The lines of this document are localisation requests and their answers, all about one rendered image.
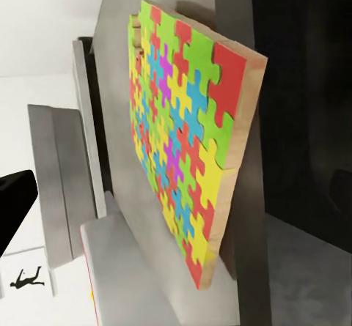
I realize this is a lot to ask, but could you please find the jigsaw puzzle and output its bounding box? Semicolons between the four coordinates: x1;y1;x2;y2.
128;0;268;291

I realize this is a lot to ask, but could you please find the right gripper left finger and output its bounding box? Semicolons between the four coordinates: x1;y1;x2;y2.
0;169;39;258

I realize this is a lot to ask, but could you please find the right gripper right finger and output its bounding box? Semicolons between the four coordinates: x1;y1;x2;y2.
329;169;352;228

